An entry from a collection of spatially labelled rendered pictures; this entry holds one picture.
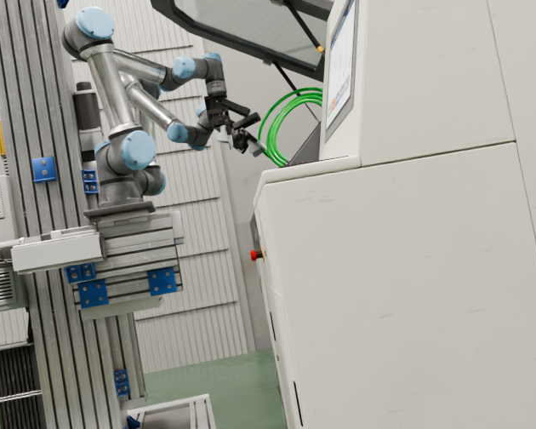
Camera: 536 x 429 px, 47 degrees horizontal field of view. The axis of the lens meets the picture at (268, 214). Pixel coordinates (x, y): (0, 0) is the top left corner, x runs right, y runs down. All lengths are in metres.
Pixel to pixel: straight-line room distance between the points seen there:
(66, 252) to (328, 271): 0.94
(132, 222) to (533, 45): 1.31
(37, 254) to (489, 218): 1.31
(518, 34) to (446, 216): 0.45
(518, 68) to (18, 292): 1.71
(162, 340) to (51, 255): 3.37
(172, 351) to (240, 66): 2.54
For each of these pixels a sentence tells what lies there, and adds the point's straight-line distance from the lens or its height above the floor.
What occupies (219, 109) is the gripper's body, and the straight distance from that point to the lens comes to 2.30.
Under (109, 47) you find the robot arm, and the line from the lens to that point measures 2.11.
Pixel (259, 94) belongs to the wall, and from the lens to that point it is 5.58.
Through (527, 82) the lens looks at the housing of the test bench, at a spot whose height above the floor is 1.08.
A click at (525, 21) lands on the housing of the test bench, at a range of 1.59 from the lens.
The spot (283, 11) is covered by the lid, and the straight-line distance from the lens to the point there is 2.38.
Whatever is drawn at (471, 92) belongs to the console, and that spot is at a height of 1.08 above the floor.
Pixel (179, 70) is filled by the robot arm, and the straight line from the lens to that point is 2.28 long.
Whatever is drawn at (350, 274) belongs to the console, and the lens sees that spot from 1.36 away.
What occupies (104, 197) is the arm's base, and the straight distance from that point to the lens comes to 2.15.
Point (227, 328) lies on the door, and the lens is 5.31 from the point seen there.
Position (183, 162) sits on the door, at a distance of 5.35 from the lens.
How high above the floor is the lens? 0.80
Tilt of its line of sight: 4 degrees up
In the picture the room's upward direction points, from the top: 10 degrees counter-clockwise
